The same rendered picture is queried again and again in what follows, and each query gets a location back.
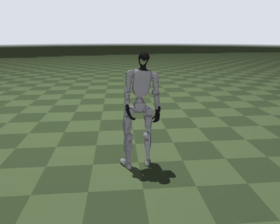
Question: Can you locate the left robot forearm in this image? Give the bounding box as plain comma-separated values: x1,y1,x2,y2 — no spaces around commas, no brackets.
124,87,130,109

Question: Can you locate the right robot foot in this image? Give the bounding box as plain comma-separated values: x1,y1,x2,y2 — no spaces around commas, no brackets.
144,159,151,166

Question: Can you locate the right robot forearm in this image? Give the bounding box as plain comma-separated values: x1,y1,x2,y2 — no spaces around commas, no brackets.
154,94,160,110

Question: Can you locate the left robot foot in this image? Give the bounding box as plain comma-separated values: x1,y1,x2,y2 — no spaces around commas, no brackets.
120,158,132,169

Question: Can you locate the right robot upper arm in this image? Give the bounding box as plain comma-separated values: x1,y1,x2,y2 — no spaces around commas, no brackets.
152,72,159,95

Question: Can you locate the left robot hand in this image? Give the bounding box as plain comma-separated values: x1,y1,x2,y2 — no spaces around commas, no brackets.
125,105,135,120

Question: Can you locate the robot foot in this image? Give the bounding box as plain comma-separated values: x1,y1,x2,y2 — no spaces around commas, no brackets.
144,159,151,166
120,158,132,169

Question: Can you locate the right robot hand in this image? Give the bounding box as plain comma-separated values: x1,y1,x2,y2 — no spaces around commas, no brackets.
152,106,161,123

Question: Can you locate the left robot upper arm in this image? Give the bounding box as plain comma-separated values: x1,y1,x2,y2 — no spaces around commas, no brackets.
126,70,134,93

